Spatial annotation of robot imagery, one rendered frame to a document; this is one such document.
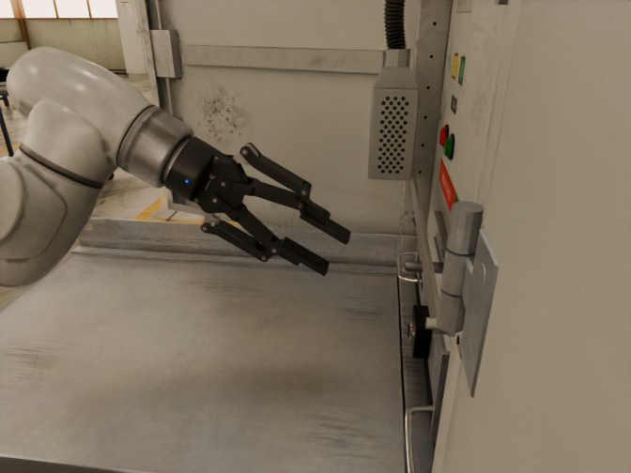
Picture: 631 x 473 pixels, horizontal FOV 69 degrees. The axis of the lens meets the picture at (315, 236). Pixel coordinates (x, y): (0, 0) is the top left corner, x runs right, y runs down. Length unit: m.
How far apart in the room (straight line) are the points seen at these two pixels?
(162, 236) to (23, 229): 0.45
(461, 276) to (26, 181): 0.51
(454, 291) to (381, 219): 0.82
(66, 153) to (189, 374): 0.33
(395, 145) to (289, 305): 0.32
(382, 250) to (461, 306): 0.74
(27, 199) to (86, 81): 0.15
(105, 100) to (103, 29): 12.80
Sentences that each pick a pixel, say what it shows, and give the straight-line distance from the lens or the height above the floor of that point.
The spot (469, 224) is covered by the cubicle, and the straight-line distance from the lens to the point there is 0.17.
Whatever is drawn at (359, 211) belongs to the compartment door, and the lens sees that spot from 1.01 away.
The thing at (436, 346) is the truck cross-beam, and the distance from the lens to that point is 0.61.
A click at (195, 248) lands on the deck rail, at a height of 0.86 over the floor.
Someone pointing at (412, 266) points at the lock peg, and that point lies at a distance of 0.58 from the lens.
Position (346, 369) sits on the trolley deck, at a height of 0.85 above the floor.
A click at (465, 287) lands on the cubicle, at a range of 0.17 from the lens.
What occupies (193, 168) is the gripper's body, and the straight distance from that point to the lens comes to 0.58.
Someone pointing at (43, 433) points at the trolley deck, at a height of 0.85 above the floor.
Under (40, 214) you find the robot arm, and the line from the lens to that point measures 0.61.
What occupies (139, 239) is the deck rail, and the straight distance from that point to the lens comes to 1.04.
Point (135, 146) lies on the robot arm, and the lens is 0.59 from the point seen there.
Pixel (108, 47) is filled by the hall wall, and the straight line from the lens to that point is 13.39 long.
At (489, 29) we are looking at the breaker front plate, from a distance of 0.50.
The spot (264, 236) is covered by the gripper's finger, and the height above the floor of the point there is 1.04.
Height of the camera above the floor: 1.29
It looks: 25 degrees down
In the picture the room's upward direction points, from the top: straight up
